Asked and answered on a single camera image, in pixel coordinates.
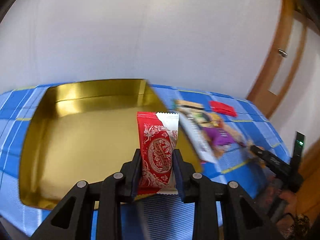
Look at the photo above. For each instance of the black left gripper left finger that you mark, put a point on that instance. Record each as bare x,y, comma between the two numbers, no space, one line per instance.
72,218

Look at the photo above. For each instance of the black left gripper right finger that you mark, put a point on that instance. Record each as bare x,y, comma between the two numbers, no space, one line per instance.
241,217

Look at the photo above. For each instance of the purple cartoon snack packet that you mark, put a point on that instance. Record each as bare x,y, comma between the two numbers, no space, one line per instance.
218,136

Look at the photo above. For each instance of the red white candy wrapper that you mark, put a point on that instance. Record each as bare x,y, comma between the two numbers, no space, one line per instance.
158,134

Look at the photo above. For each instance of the person's right hand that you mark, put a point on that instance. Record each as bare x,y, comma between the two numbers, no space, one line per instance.
297,204

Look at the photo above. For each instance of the blue plaid tablecloth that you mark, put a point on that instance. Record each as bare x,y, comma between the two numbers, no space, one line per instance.
158,217

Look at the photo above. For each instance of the gold tin box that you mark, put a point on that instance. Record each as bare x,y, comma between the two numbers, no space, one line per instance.
81,131

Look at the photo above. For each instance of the red flat snack packet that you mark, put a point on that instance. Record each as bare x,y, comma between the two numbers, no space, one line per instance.
222,108

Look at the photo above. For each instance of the wooden door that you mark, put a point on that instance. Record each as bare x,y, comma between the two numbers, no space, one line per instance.
274,81

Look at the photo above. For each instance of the metal door handle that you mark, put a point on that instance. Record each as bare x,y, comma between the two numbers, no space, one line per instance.
282,53

